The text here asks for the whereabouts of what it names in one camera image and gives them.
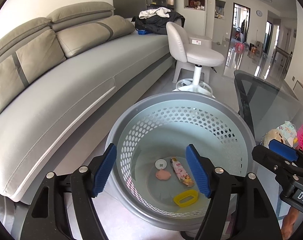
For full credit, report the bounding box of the wet wipes packet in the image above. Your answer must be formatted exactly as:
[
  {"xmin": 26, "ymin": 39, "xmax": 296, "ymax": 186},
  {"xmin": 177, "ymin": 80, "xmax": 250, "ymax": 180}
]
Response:
[{"xmin": 277, "ymin": 121, "xmax": 298, "ymax": 146}]

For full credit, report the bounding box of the white plastic step stool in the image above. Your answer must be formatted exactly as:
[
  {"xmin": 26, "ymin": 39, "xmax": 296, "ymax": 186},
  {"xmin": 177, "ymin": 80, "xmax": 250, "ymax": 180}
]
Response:
[{"xmin": 188, "ymin": 34, "xmax": 212, "ymax": 49}]

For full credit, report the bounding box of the white round cap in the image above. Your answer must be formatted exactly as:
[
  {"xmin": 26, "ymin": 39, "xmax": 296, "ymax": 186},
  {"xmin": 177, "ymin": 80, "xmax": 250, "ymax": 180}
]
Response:
[{"xmin": 155, "ymin": 159, "xmax": 167, "ymax": 170}]

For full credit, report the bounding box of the black glass coffee table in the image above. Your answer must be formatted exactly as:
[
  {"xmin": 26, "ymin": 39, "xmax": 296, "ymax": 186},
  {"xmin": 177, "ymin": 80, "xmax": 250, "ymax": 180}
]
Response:
[{"xmin": 234, "ymin": 70, "xmax": 303, "ymax": 220}]

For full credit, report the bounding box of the pink toy piece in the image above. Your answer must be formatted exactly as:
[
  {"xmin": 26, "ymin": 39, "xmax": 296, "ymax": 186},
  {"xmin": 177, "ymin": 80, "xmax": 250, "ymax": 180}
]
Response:
[{"xmin": 155, "ymin": 169, "xmax": 171, "ymax": 180}]

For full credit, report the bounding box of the grey perforated trash bin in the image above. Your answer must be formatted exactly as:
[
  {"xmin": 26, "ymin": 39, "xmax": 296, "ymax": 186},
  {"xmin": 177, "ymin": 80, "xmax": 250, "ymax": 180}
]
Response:
[{"xmin": 106, "ymin": 92, "xmax": 257, "ymax": 231}]

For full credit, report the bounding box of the white swivel stool chair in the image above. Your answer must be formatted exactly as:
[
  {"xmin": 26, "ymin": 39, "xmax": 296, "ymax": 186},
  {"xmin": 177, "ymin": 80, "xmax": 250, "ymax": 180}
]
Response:
[{"xmin": 166, "ymin": 22, "xmax": 225, "ymax": 96}]

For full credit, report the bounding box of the pile of clothes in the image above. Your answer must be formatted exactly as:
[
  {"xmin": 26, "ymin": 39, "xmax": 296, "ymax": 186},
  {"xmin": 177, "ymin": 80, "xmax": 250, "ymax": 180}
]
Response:
[{"xmin": 131, "ymin": 7, "xmax": 185, "ymax": 35}]

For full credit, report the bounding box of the sloth plush toy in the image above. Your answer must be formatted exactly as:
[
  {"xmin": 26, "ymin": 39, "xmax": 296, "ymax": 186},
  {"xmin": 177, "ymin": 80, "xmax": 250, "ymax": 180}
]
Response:
[{"xmin": 262, "ymin": 129, "xmax": 286, "ymax": 148}]

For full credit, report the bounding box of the pink snack packet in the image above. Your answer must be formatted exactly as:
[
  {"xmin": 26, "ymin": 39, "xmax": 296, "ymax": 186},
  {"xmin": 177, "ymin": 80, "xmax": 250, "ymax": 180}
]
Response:
[{"xmin": 170, "ymin": 157, "xmax": 194, "ymax": 187}]

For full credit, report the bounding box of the yellow plastic ring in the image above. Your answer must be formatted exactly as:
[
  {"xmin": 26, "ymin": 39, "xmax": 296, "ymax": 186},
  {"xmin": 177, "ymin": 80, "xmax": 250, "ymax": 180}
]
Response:
[{"xmin": 172, "ymin": 189, "xmax": 200, "ymax": 208}]

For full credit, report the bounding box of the grey sofa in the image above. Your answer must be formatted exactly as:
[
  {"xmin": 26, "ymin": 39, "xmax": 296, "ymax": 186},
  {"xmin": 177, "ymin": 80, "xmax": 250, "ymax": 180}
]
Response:
[{"xmin": 0, "ymin": 2, "xmax": 173, "ymax": 204}]

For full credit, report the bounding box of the wall clock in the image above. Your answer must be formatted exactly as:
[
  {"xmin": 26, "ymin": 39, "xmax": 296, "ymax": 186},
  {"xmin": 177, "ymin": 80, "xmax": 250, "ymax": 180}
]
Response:
[{"xmin": 256, "ymin": 10, "xmax": 263, "ymax": 17}]

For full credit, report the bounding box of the person's right hand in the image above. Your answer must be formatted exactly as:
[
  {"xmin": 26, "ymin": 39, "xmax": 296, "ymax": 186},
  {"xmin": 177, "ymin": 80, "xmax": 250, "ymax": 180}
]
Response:
[{"xmin": 281, "ymin": 207, "xmax": 299, "ymax": 240}]

